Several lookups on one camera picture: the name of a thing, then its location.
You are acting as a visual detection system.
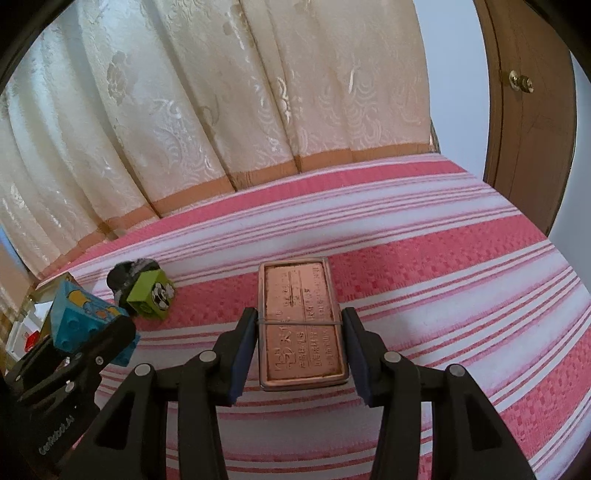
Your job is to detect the pink striped bed cover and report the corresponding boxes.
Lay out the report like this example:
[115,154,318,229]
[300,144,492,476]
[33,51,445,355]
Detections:
[68,154,590,479]

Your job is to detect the brown wooden door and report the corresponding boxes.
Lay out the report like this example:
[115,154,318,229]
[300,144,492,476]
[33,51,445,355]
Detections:
[475,1,577,234]

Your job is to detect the copper metal tin box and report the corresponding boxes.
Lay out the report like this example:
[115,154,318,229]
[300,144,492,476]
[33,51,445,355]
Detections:
[259,258,349,391]

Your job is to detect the red toy brick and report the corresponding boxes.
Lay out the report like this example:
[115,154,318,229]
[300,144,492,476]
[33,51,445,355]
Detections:
[24,331,40,352]

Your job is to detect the cyan toy brick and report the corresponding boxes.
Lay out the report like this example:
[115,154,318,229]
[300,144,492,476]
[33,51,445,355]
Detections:
[49,280,127,353]

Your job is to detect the brass door knob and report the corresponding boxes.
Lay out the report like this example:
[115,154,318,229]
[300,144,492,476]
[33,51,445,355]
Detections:
[508,70,535,94]

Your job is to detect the gold metal tin tray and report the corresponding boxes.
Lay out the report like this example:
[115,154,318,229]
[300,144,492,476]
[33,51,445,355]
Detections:
[1,272,78,374]

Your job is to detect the green toy brick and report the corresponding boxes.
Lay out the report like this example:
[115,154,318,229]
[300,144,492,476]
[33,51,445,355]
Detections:
[126,269,175,320]

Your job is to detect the cream floral curtain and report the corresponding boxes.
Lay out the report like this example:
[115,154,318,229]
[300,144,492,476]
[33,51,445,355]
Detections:
[1,1,432,278]

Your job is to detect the grey black rock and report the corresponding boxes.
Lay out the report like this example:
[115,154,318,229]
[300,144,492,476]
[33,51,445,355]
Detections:
[106,258,160,318]

